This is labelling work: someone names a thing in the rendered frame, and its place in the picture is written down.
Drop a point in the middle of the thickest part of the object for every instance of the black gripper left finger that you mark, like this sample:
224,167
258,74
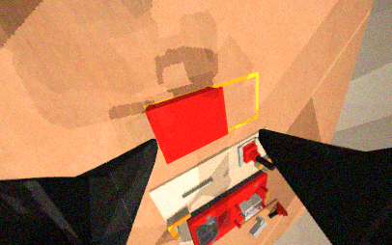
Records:
97,207

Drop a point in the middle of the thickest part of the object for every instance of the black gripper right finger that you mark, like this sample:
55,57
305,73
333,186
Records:
348,192

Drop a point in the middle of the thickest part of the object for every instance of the white rectangular block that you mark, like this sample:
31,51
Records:
256,230

